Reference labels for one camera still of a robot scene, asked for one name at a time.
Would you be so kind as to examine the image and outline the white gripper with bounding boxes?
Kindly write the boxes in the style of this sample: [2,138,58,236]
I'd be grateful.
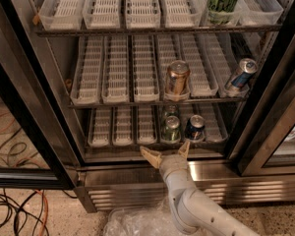
[140,141,190,180]

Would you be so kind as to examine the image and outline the green can front bottom shelf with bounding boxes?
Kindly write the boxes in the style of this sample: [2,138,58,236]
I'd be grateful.
[161,115,181,144]

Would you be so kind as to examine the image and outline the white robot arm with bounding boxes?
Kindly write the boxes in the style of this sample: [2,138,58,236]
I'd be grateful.
[140,142,259,236]

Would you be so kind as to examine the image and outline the dark blue can bottom shelf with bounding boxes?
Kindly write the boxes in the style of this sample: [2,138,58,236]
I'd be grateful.
[185,115,205,142]

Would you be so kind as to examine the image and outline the green can rear bottom shelf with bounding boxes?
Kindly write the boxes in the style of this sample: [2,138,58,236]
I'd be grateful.
[162,105,179,120]

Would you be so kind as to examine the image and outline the stainless fridge base grille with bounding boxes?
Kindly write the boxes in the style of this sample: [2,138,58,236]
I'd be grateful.
[75,160,295,212]

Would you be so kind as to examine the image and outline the copper can middle shelf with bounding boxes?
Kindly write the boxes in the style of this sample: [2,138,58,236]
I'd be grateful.
[165,60,191,95]

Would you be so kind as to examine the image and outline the right glass fridge door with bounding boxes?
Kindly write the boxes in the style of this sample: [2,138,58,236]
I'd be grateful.
[225,0,295,178]

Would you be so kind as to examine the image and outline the glass fridge door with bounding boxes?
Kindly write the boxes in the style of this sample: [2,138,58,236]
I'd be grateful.
[0,0,85,190]
[225,0,295,178]

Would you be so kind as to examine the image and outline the blue silver can middle shelf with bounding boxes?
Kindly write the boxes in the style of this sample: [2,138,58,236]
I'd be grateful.
[225,58,258,95]

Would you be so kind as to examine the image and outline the left glass fridge door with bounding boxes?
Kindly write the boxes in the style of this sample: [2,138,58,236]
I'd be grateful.
[0,0,85,190]

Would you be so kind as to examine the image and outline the tall green can top shelf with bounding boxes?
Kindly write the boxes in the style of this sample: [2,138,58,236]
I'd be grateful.
[206,0,238,25]

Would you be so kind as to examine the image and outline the clear plastic bag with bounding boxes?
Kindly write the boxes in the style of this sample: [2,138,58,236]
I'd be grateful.
[102,195,215,236]

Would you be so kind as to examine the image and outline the bottom wire shelf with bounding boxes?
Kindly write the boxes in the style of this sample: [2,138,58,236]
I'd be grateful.
[85,142,226,151]

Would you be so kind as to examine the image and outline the wire shelf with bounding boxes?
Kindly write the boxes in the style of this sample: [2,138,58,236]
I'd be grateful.
[68,96,248,109]
[35,25,281,37]
[85,142,226,151]

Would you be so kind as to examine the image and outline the middle wire shelf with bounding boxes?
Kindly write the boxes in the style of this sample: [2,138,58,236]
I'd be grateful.
[68,96,248,109]

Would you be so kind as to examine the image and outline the orange cable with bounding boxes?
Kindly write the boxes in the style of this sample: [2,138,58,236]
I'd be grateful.
[32,189,50,236]

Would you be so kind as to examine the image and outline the top wire shelf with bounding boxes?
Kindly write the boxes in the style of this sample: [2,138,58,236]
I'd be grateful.
[35,25,281,37]

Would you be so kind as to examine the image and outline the black cables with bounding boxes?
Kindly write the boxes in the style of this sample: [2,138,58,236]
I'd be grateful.
[0,188,50,236]

